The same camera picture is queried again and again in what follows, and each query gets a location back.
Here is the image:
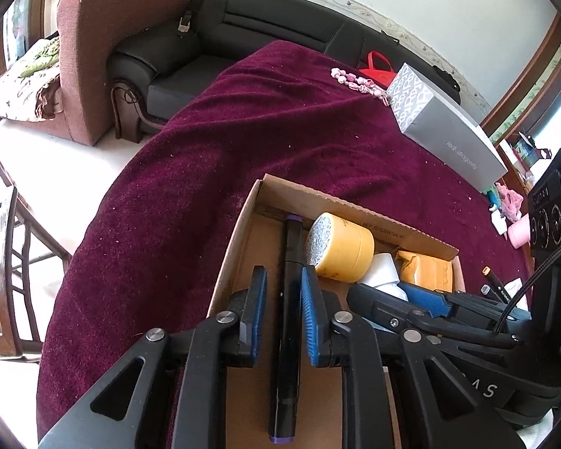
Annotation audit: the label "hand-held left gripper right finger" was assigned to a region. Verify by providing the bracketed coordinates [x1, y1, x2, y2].
[300, 266, 527, 449]

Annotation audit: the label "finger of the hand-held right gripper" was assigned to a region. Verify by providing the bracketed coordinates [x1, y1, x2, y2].
[399, 283, 532, 330]
[348, 285, 515, 347]

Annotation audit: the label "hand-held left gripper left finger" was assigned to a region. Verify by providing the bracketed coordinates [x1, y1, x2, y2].
[37, 266, 268, 449]

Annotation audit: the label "white labelled bottle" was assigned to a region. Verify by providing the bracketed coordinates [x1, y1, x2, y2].
[356, 253, 410, 302]

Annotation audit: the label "black marker purple caps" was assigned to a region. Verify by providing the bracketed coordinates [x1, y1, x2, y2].
[267, 214, 304, 445]

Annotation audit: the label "black marker yellow cap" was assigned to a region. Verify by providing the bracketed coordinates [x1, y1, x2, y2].
[481, 266, 514, 301]

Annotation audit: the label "cardboard box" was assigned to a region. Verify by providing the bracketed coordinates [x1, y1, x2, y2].
[207, 173, 466, 449]

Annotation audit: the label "yellow packet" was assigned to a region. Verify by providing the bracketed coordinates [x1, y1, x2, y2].
[395, 250, 454, 293]

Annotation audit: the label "yellow tape roll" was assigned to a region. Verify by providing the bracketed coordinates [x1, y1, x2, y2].
[305, 212, 375, 284]

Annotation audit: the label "white charger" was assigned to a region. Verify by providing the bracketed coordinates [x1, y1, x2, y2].
[491, 206, 510, 235]

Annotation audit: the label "pink bottle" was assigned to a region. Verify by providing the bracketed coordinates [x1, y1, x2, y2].
[507, 215, 533, 248]

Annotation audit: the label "pink cloth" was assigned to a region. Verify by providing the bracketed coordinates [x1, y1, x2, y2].
[496, 184, 524, 220]

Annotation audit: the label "grey shoe box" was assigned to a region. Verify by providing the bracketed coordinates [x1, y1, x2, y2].
[386, 62, 509, 192]

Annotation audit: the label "blue red carton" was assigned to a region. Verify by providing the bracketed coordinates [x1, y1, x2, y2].
[514, 131, 552, 169]

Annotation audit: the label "maroon blanket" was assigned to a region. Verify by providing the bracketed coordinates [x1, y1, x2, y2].
[36, 40, 534, 449]

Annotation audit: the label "black bag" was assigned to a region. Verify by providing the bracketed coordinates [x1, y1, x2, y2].
[432, 68, 461, 92]

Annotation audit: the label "red bag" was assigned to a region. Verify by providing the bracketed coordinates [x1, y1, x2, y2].
[359, 51, 398, 86]

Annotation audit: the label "wooden chair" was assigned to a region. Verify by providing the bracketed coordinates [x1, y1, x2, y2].
[0, 143, 73, 363]

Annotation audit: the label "black leather sofa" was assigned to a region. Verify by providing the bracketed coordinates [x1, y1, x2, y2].
[107, 0, 463, 138]

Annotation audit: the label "brown armchair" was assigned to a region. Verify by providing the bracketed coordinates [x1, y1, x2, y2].
[56, 0, 204, 147]

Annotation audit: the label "floral blanket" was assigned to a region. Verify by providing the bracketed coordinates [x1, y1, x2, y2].
[0, 58, 64, 122]

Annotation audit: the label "light green garment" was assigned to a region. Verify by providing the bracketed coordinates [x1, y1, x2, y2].
[19, 37, 61, 79]

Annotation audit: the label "black braided cable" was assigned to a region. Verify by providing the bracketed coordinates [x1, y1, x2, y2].
[493, 236, 561, 334]

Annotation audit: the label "pink bead string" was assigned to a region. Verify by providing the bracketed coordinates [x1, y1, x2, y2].
[331, 67, 392, 106]

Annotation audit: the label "wooden window frame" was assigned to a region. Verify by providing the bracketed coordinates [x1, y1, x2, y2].
[481, 14, 561, 146]

